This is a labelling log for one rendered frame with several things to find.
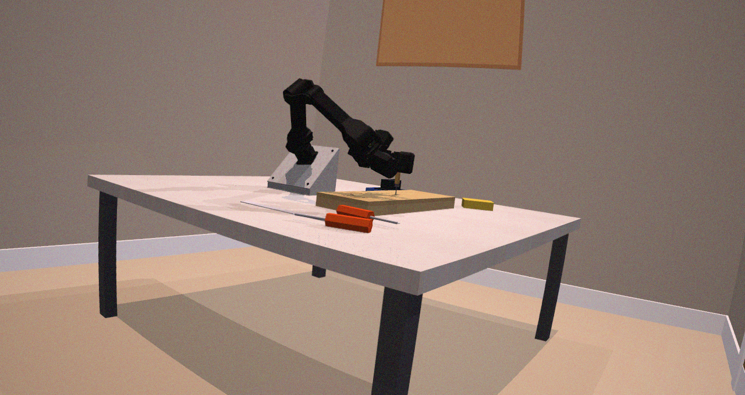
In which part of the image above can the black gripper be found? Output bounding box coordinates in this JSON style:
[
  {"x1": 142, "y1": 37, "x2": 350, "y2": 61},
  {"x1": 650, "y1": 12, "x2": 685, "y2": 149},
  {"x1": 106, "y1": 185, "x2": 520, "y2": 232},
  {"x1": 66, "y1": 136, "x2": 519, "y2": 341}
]
[{"x1": 358, "y1": 148, "x2": 415, "y2": 174}]

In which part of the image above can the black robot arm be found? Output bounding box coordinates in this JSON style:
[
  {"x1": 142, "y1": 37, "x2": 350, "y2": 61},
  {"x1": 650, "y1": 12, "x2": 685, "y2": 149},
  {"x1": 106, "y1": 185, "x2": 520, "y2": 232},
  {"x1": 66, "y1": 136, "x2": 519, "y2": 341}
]
[{"x1": 283, "y1": 78, "x2": 400, "y2": 179}]

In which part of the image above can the yellow block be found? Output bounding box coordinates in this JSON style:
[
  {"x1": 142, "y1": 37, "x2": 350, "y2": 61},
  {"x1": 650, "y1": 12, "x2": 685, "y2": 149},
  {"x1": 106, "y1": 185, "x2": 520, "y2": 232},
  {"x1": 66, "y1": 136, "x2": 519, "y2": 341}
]
[{"x1": 462, "y1": 198, "x2": 494, "y2": 211}]

